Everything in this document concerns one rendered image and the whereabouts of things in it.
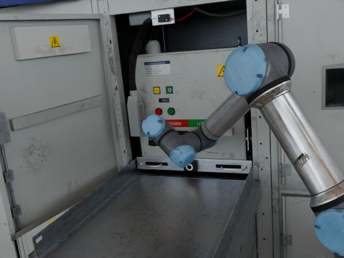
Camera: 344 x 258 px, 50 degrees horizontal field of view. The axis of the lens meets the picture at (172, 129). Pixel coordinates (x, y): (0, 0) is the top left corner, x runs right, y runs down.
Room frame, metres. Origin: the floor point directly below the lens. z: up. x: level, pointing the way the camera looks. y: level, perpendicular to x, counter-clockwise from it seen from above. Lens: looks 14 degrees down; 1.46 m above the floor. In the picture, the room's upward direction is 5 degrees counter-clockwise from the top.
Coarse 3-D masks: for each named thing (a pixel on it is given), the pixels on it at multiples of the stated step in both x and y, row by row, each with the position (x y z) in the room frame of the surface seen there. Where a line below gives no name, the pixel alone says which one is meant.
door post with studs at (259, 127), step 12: (252, 0) 1.43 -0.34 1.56; (264, 0) 1.42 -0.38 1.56; (252, 12) 1.44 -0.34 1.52; (264, 12) 1.42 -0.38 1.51; (252, 24) 1.44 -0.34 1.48; (264, 24) 1.42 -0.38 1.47; (252, 36) 1.44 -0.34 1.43; (264, 36) 1.42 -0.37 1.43; (252, 108) 1.44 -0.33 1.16; (252, 120) 1.44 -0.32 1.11; (264, 120) 1.42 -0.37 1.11; (252, 132) 1.44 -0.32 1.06; (264, 132) 1.42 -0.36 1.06; (252, 144) 1.44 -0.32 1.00; (264, 144) 1.42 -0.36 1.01; (264, 156) 1.42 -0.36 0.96; (264, 168) 1.42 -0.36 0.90; (264, 180) 1.42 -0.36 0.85; (264, 192) 1.42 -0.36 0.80; (264, 204) 1.43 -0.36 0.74; (264, 216) 1.43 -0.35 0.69; (264, 228) 1.43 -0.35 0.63; (264, 240) 1.43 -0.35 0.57; (264, 252) 1.43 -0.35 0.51
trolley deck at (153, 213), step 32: (128, 192) 1.44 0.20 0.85; (160, 192) 1.41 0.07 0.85; (192, 192) 1.38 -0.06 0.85; (224, 192) 1.35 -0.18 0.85; (256, 192) 1.32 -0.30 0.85; (96, 224) 1.19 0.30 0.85; (128, 224) 1.17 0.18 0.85; (160, 224) 1.15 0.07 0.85; (192, 224) 1.13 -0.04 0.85; (224, 224) 1.11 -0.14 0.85; (32, 256) 1.02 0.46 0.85; (64, 256) 1.00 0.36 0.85; (96, 256) 0.99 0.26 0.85; (128, 256) 0.97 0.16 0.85; (160, 256) 0.96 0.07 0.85; (192, 256) 0.94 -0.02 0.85
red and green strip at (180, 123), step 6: (168, 120) 1.62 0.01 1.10; (174, 120) 1.61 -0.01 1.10; (180, 120) 1.60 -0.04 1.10; (186, 120) 1.59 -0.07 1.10; (192, 120) 1.58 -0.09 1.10; (198, 120) 1.57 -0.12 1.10; (204, 120) 1.56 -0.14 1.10; (174, 126) 1.61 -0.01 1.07; (180, 126) 1.60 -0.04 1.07; (186, 126) 1.59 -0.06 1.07; (192, 126) 1.58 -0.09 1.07; (198, 126) 1.57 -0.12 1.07
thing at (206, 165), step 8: (152, 160) 1.64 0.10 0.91; (160, 160) 1.63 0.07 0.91; (168, 160) 1.61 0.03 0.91; (200, 160) 1.56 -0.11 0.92; (208, 160) 1.54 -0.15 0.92; (216, 160) 1.53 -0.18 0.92; (224, 160) 1.52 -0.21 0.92; (232, 160) 1.50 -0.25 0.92; (240, 160) 1.49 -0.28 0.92; (248, 160) 1.48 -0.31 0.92; (152, 168) 1.64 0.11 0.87; (160, 168) 1.63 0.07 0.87; (168, 168) 1.61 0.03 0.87; (176, 168) 1.60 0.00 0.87; (200, 168) 1.56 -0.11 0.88; (208, 168) 1.54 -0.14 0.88; (216, 168) 1.53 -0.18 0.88; (232, 168) 1.50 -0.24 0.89; (240, 168) 1.49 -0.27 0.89; (248, 168) 1.48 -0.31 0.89
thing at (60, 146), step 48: (0, 48) 1.26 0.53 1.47; (48, 48) 1.39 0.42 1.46; (96, 48) 1.65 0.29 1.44; (0, 96) 1.23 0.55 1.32; (48, 96) 1.39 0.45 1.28; (96, 96) 1.59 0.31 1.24; (0, 144) 1.17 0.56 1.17; (48, 144) 1.36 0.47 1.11; (96, 144) 1.57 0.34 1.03; (0, 192) 1.14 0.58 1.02; (48, 192) 1.32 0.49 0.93
